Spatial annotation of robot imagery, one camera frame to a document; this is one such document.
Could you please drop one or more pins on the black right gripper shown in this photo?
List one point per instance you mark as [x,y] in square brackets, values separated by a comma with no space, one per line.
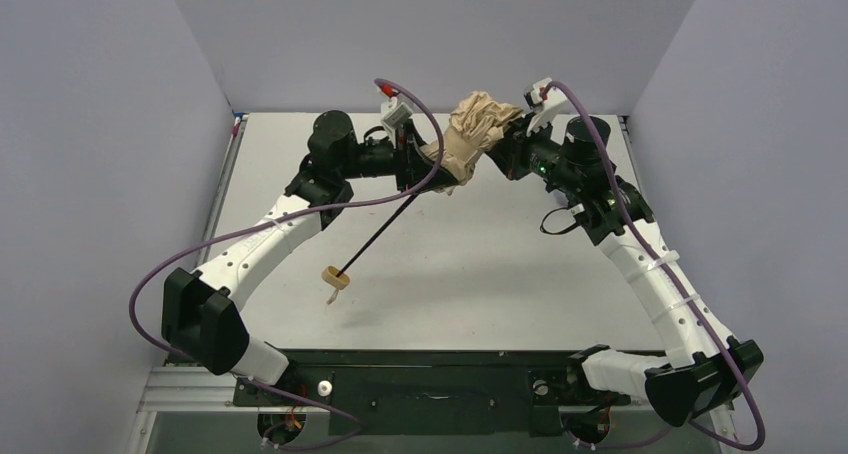
[510,157]

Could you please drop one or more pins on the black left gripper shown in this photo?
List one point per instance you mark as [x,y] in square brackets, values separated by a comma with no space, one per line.
[409,161]

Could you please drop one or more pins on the beige umbrella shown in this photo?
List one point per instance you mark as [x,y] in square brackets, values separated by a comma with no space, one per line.
[474,127]

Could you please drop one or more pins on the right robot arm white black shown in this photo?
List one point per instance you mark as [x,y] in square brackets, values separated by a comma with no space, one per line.
[703,363]

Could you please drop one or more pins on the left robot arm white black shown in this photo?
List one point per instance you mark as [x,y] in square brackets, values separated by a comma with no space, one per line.
[202,308]

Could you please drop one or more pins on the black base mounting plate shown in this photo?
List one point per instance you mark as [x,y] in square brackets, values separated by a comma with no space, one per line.
[426,392]

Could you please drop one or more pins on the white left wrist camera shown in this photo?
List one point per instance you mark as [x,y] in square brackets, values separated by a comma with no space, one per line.
[394,113]

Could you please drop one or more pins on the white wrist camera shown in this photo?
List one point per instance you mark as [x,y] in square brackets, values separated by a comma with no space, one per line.
[546,102]
[394,113]

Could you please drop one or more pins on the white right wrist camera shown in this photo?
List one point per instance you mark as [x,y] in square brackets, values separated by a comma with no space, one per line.
[546,102]

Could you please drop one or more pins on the aluminium front rail frame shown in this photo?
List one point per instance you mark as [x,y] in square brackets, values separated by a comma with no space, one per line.
[188,404]

